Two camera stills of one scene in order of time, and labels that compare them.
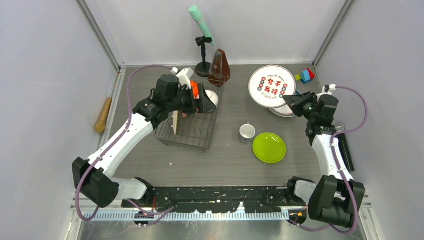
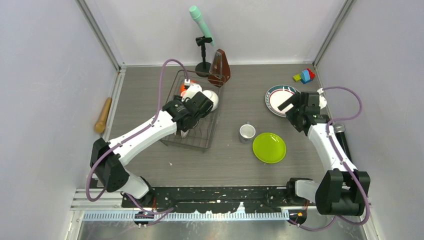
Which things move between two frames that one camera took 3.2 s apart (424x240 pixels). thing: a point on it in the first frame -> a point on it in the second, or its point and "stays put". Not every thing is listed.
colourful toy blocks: x=306 y=76 stays put
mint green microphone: x=196 y=14 stays put
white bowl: x=213 y=97 stays put
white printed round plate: x=268 y=84 -> x=184 y=134
